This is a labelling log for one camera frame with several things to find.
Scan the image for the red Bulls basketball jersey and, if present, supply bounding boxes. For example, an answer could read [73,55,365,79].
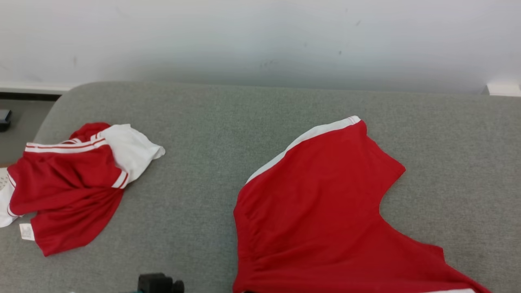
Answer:
[0,122,166,257]

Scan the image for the white wall box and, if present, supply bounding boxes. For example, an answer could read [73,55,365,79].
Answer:
[486,81,521,97]

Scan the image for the red shorts with white stripe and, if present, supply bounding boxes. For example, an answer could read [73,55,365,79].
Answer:
[232,116,492,293]

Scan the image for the white baseboard with black strip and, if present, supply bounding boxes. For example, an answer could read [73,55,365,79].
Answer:
[0,81,77,101]

